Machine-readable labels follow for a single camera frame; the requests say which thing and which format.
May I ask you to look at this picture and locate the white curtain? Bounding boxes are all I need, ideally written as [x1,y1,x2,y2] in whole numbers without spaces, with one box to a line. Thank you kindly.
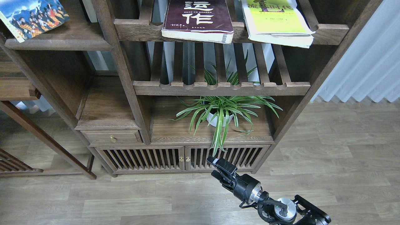
[311,0,400,103]

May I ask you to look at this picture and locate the dark wooden bookshelf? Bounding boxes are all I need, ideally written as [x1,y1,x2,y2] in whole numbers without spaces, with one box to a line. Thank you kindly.
[1,0,382,176]

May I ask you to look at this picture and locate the white plant pot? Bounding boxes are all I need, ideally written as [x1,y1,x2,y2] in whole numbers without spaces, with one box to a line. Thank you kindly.
[206,108,234,127]

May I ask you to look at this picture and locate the yellow green book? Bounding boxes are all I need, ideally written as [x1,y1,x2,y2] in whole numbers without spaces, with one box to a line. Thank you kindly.
[242,0,314,48]

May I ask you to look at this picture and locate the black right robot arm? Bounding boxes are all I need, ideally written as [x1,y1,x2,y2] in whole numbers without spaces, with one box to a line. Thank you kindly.
[206,156,331,225]

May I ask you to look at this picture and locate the book with mountain cover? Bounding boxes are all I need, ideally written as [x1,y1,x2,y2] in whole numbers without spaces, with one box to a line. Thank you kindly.
[0,0,70,43]

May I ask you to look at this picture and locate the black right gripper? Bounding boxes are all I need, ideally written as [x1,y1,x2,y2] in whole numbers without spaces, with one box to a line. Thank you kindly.
[206,156,263,203]

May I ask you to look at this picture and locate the brass drawer knob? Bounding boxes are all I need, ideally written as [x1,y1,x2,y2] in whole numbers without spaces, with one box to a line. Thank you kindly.
[110,135,117,143]

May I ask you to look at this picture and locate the maroon book white characters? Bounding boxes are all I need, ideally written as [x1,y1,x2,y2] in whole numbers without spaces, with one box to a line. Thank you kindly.
[162,0,234,44]

